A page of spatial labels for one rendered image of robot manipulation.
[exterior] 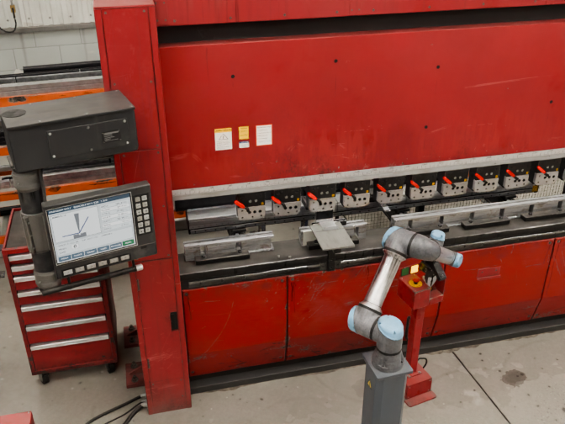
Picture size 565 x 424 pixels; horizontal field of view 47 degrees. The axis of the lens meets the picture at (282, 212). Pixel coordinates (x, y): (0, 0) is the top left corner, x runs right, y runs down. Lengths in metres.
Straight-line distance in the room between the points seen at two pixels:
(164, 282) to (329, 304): 1.02
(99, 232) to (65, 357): 1.43
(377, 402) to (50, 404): 2.00
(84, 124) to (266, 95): 0.99
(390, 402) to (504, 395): 1.20
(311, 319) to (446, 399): 0.94
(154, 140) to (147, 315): 0.98
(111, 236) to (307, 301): 1.36
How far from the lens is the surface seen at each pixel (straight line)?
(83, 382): 4.33
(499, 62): 3.75
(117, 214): 2.90
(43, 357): 4.20
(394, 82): 3.50
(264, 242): 3.68
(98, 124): 2.75
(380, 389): 3.16
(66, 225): 2.87
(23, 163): 2.76
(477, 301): 4.34
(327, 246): 3.53
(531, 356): 4.62
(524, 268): 4.37
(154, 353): 3.73
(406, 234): 3.10
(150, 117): 3.04
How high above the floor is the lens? 2.87
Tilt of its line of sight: 29 degrees down
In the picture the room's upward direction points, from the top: straight up
